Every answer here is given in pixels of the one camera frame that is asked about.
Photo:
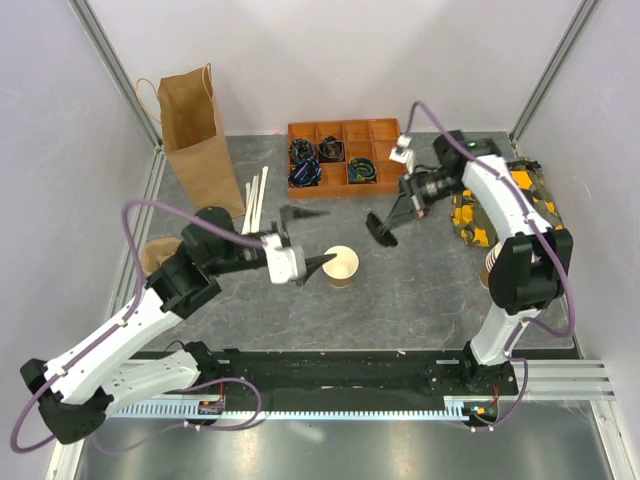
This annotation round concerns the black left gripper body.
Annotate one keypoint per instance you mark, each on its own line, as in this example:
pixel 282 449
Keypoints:
pixel 279 231

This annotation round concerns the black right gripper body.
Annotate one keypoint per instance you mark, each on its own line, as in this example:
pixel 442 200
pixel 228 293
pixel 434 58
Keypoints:
pixel 435 186

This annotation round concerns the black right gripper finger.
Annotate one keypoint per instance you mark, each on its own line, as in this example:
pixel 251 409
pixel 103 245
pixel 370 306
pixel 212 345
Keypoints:
pixel 398 214
pixel 411 212

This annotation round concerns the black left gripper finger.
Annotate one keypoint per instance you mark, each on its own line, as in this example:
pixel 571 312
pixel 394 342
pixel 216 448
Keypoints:
pixel 290 214
pixel 313 264

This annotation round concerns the brown paper coffee cup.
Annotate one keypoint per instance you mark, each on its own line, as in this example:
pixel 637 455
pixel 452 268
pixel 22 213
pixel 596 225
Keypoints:
pixel 341 269

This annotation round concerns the black plastic cup lid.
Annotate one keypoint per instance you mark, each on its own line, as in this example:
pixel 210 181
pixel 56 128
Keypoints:
pixel 379 231

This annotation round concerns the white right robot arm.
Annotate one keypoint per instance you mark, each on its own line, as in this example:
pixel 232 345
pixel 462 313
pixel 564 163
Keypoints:
pixel 530 271

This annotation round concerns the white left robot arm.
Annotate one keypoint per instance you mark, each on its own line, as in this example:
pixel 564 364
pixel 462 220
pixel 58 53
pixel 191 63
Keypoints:
pixel 77 391

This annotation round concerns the blue striped cup sleeve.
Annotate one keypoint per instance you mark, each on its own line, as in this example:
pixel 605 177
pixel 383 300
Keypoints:
pixel 306 173

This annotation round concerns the orange compartment tray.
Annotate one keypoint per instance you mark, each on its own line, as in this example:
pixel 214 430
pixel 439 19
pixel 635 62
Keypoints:
pixel 370 138

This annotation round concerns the camouflage cloth bag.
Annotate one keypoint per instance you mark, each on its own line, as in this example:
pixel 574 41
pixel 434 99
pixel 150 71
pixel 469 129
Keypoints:
pixel 471 222

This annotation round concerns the green yellow cup sleeve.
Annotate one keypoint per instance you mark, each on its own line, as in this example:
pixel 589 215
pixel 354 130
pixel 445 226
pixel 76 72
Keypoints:
pixel 361 170

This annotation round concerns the dark patterned cup sleeve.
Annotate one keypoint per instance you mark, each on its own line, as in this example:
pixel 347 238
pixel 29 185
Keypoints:
pixel 300 150

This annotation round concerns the brown black cup sleeve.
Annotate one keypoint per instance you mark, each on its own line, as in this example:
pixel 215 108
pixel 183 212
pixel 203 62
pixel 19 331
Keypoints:
pixel 331 150

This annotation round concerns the stack of paper cups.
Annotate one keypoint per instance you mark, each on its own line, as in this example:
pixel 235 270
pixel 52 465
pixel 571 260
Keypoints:
pixel 489 262

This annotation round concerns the brown paper bag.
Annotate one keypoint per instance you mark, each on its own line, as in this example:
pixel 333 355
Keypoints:
pixel 195 142

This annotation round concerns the cardboard cup carrier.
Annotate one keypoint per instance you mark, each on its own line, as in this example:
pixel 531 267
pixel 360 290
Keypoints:
pixel 156 252

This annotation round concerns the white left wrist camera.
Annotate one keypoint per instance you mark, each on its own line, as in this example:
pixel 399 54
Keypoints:
pixel 285 257

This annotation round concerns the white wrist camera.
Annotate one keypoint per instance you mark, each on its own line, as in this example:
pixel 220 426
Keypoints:
pixel 285 257
pixel 402 153

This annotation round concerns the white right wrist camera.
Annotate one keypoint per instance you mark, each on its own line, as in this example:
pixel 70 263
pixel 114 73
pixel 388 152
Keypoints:
pixel 402 153

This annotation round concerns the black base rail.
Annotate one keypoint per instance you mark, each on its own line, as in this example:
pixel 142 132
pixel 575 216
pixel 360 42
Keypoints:
pixel 350 381

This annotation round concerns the slotted cable duct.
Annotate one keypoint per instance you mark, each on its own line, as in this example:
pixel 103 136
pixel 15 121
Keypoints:
pixel 192 409

